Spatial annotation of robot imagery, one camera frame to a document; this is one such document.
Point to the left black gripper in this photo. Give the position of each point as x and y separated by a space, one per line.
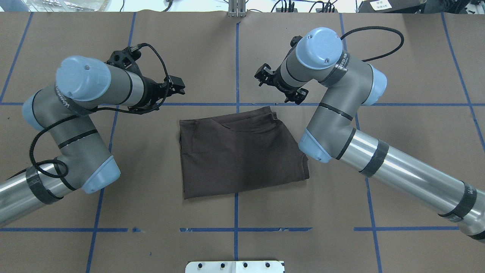
150 92

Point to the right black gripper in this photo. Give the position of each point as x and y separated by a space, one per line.
279 85

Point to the dark brown t-shirt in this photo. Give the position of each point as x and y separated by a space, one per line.
238 152

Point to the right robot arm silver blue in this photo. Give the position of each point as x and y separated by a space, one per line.
333 133

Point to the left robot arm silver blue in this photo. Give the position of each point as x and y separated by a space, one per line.
81 87

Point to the black label box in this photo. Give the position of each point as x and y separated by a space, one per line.
391 6

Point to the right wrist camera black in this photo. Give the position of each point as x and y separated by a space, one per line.
295 41

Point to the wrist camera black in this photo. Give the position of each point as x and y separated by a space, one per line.
126 59
295 41

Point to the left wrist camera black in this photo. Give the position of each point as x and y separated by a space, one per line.
126 59

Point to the aluminium frame post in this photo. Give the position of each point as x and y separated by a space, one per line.
237 8

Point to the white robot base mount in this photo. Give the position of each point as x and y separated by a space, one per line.
245 266

